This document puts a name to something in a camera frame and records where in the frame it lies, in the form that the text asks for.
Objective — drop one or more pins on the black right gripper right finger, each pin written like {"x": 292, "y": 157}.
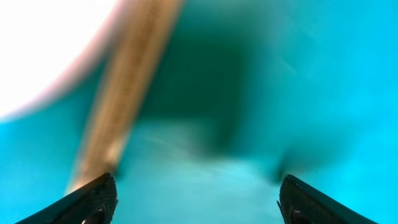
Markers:
{"x": 300, "y": 203}

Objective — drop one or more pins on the wooden chopstick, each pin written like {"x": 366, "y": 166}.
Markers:
{"x": 144, "y": 31}

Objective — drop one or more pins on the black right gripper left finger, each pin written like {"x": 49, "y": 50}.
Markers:
{"x": 94, "y": 202}

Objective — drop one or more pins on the large white plate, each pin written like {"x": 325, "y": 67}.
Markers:
{"x": 48, "y": 45}

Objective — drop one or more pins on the teal plastic tray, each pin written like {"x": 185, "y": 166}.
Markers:
{"x": 247, "y": 91}

